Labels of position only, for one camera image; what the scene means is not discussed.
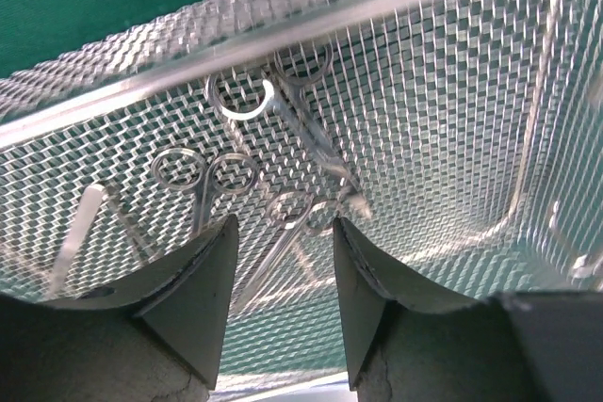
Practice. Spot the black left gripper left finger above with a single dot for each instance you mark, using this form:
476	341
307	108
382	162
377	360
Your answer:
153	335

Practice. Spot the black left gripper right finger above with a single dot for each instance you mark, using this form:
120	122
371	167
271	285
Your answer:
408	338

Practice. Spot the steel surgical forceps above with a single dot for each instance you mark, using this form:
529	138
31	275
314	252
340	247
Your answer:
199	180

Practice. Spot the steel wire mesh tray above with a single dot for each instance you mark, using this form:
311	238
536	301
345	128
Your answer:
474	128

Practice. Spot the steel surgical scissors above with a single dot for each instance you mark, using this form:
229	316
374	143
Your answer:
285	95

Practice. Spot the steel tweezers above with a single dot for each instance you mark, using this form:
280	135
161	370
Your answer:
86	212

